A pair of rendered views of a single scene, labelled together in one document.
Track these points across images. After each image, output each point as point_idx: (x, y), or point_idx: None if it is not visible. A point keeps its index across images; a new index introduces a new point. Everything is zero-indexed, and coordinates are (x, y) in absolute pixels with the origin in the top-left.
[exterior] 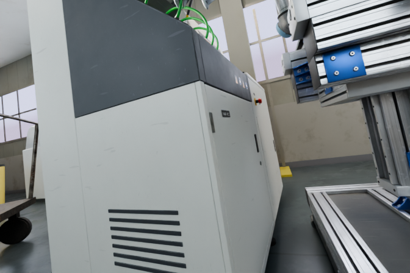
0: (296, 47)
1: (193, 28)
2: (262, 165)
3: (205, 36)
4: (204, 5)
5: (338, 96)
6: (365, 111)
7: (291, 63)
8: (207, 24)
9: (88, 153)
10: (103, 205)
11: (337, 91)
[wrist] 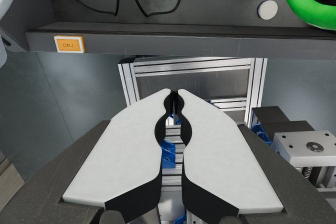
0: (329, 195)
1: (18, 51)
2: None
3: None
4: (162, 90)
5: (176, 127)
6: None
7: (276, 149)
8: (322, 26)
9: None
10: None
11: (175, 130)
